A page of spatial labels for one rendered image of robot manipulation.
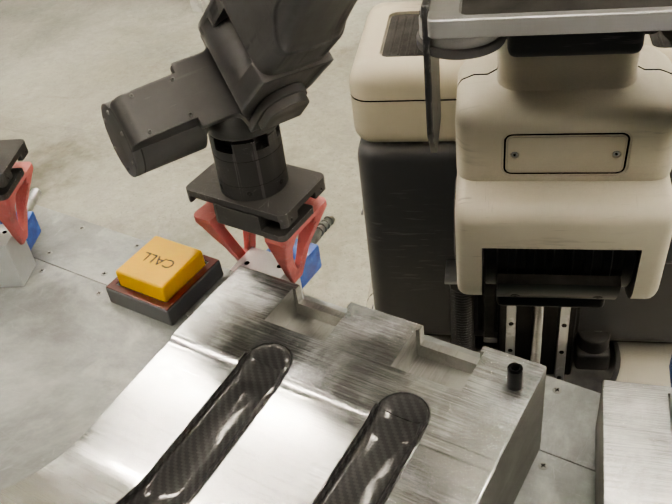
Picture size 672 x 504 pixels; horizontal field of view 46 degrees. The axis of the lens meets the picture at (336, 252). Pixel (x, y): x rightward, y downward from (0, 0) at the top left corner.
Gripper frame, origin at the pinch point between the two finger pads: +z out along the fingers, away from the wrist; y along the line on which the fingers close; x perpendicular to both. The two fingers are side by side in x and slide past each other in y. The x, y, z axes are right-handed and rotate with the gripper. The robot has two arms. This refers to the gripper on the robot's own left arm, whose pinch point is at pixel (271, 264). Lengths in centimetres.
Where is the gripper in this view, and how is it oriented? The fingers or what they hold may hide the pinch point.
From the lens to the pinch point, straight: 72.5
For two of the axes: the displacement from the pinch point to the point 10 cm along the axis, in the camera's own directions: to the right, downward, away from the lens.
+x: 5.1, -5.9, 6.3
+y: 8.5, 2.6, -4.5
